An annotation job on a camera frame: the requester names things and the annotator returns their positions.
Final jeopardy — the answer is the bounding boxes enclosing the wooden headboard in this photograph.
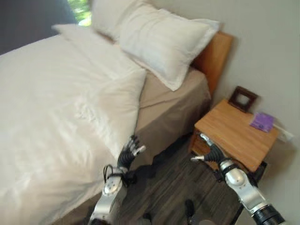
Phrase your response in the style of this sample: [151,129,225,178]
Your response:
[97,30,234,96]

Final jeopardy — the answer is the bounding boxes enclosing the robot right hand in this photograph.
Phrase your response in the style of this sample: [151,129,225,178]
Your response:
[190,133,226,170]

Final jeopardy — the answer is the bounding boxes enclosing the dark robot foot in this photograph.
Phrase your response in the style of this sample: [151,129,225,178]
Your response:
[184,199,195,218]

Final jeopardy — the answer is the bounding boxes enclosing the purple booklet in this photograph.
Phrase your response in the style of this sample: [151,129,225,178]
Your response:
[249,112,275,132]

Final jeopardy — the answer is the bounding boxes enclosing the white wall socket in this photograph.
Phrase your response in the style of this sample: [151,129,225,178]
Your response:
[273,123,295,143]

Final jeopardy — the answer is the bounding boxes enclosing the white duvet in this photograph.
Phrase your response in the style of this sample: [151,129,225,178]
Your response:
[0,23,148,211]

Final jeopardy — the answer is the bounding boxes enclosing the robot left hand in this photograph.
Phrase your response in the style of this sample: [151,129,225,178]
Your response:
[117,135,147,173]

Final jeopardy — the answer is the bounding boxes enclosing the large white pillow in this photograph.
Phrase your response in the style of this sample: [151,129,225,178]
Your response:
[119,4,221,92]

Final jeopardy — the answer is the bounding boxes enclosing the beige fitted sheet mattress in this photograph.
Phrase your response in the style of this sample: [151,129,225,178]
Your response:
[52,32,211,225]

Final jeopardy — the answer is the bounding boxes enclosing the wooden nightstand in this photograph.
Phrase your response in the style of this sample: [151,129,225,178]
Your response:
[190,98,279,173]

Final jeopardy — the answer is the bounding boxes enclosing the window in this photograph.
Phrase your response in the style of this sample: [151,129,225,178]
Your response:
[67,0,92,27]

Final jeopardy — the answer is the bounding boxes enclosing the dark brown picture frame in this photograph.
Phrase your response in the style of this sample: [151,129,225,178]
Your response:
[228,86,260,112]

